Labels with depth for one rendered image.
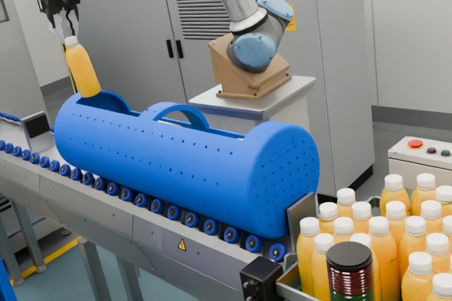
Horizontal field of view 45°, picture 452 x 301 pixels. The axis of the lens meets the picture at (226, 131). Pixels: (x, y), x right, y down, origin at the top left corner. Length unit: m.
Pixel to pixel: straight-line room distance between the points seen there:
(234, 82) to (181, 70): 1.86
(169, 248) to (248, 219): 0.41
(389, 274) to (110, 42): 3.21
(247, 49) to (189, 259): 0.61
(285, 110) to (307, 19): 1.20
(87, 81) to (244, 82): 0.50
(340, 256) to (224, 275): 0.72
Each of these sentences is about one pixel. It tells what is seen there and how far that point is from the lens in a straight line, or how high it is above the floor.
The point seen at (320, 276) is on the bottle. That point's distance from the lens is 1.14.
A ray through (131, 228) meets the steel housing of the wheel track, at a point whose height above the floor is 0.86.
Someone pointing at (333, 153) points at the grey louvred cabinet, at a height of 0.36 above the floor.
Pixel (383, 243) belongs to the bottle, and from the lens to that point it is 1.17.
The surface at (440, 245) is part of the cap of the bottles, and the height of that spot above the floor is 1.09.
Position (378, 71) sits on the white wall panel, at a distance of 4.29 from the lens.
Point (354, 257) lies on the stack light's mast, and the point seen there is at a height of 1.26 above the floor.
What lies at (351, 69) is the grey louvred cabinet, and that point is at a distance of 3.24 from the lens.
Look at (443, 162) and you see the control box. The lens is 1.39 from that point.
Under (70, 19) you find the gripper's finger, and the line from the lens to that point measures 1.79.
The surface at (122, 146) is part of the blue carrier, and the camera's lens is 1.59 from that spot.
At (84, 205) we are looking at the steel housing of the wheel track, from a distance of 1.97.
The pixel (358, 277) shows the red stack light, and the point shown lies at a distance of 0.78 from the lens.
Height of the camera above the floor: 1.72
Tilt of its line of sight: 22 degrees down
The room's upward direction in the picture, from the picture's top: 10 degrees counter-clockwise
